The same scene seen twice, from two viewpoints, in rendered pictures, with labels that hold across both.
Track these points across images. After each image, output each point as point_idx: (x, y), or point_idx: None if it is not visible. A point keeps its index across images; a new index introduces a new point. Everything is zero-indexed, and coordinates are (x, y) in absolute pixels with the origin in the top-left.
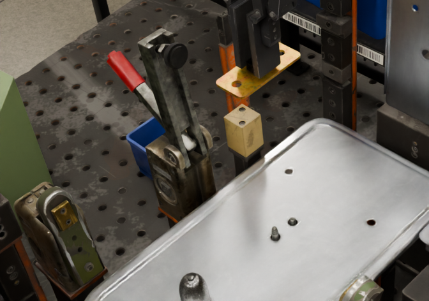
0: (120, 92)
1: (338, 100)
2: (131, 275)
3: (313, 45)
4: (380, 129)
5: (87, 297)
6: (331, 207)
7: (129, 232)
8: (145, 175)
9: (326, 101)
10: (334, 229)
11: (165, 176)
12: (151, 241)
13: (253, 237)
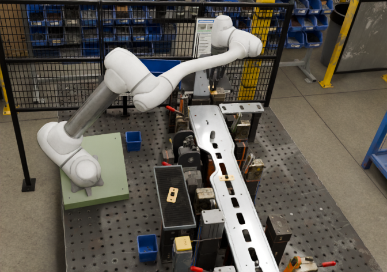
0: None
1: (175, 105)
2: (198, 140)
3: (130, 106)
4: (193, 104)
5: (198, 146)
6: (208, 116)
7: (144, 161)
8: (131, 151)
9: (172, 107)
10: (212, 118)
11: (182, 125)
12: (151, 159)
13: (205, 125)
